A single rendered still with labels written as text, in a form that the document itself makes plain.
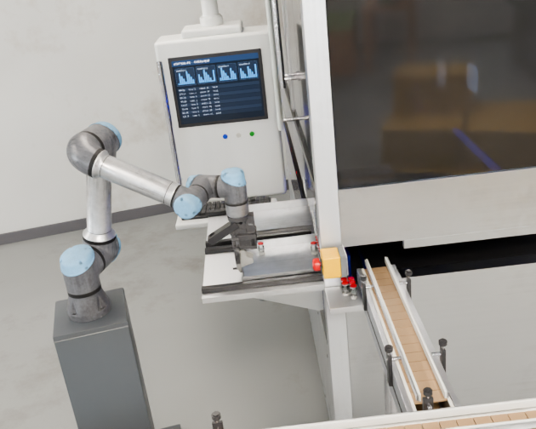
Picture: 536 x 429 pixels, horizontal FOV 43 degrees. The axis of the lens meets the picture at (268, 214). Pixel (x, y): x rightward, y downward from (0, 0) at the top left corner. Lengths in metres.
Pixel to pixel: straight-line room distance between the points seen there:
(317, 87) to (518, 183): 0.70
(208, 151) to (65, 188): 2.21
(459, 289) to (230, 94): 1.32
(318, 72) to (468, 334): 1.04
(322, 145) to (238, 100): 1.04
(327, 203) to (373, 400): 0.78
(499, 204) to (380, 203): 0.37
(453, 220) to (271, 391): 1.39
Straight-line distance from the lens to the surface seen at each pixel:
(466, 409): 1.60
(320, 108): 1.97
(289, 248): 2.46
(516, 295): 2.39
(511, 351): 2.51
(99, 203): 2.36
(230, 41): 2.94
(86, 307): 2.40
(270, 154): 3.06
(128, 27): 4.85
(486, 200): 2.19
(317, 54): 1.93
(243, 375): 3.31
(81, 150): 2.17
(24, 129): 4.99
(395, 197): 2.10
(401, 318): 1.94
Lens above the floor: 2.00
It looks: 24 degrees down
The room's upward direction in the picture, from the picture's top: 6 degrees counter-clockwise
